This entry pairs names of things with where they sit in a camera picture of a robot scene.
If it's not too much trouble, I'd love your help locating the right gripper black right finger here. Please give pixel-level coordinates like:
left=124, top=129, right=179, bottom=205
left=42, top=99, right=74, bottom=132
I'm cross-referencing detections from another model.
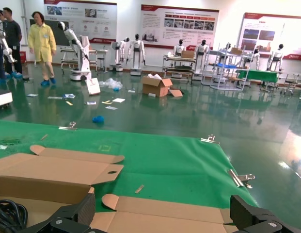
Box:
left=229, top=194, right=301, bottom=233

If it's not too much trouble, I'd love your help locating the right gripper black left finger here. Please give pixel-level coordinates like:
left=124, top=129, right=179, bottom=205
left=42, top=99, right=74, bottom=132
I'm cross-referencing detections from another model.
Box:
left=26, top=193, right=99, bottom=233

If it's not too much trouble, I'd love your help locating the black power cable bundle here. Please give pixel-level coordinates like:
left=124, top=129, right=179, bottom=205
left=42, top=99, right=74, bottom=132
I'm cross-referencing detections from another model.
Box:
left=0, top=199, right=29, bottom=233

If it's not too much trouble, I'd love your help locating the open brown cardboard box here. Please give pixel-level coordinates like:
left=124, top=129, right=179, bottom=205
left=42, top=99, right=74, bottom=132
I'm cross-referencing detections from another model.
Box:
left=91, top=193, right=240, bottom=233
left=0, top=145, right=126, bottom=233

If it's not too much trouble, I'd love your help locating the silver binder clip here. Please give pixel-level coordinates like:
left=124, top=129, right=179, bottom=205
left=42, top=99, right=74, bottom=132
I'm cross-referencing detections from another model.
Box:
left=200, top=134, right=220, bottom=145
left=58, top=121, right=78, bottom=131
left=227, top=168, right=256, bottom=189

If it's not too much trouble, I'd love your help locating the green table cloth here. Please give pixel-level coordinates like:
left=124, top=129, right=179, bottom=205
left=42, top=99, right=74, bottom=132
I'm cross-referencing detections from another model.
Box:
left=0, top=119, right=259, bottom=219

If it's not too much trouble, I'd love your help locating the white paper bag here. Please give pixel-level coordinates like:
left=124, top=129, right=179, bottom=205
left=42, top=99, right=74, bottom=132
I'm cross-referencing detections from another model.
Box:
left=85, top=77, right=101, bottom=96

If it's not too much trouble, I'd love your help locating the clear plastic bag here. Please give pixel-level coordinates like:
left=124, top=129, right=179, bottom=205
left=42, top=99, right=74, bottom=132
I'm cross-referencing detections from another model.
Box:
left=99, top=78, right=123, bottom=90

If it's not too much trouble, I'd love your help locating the white low platform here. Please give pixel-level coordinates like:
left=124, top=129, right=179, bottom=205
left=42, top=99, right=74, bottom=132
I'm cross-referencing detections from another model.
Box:
left=0, top=91, right=13, bottom=110

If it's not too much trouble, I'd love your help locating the open cardboard carton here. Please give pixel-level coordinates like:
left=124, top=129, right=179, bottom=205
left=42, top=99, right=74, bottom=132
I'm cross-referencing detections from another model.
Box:
left=141, top=74, right=173, bottom=98

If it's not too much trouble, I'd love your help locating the table with green cloth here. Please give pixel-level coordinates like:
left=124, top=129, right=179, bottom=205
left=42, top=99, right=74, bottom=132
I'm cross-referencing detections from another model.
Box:
left=237, top=68, right=279, bottom=91

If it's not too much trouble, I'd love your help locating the loose cardboard flap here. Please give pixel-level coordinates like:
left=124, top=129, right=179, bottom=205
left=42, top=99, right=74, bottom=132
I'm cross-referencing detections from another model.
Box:
left=168, top=89, right=184, bottom=98

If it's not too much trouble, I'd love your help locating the white metal rack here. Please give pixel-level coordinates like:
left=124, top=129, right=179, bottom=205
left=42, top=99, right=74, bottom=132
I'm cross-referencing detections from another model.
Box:
left=209, top=43, right=252, bottom=92

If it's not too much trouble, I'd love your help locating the white wheeled robot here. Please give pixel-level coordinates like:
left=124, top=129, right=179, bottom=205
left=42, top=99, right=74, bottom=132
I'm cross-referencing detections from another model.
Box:
left=57, top=21, right=92, bottom=82

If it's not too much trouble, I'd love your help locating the grey work table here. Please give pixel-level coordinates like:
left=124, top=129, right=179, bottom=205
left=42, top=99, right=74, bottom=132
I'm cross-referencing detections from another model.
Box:
left=60, top=47, right=109, bottom=72

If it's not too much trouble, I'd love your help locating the white humanoid robot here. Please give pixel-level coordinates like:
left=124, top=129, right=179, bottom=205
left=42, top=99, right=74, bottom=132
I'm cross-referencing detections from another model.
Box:
left=173, top=38, right=186, bottom=58
left=111, top=37, right=130, bottom=73
left=194, top=39, right=210, bottom=81
left=266, top=43, right=284, bottom=71
left=129, top=33, right=146, bottom=76
left=251, top=48, right=262, bottom=69

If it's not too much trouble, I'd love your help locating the grey metal cart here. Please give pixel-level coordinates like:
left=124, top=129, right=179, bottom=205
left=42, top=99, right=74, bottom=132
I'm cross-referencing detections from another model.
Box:
left=163, top=53, right=197, bottom=79

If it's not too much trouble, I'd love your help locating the person in yellow coat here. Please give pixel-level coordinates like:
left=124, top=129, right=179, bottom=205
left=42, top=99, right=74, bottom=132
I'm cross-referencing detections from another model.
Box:
left=28, top=11, right=58, bottom=87

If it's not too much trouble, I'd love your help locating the person in dark shirt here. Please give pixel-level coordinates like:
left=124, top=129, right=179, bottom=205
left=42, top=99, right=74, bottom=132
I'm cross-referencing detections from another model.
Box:
left=1, top=7, right=24, bottom=78

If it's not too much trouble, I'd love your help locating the red white wall poster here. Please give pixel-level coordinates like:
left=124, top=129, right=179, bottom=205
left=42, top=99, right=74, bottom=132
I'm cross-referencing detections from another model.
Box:
left=140, top=4, right=220, bottom=49
left=43, top=0, right=118, bottom=45
left=239, top=12, right=301, bottom=59

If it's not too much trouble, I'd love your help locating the dark wall board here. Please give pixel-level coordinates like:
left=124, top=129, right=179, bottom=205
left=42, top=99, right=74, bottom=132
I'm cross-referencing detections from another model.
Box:
left=30, top=19, right=68, bottom=47

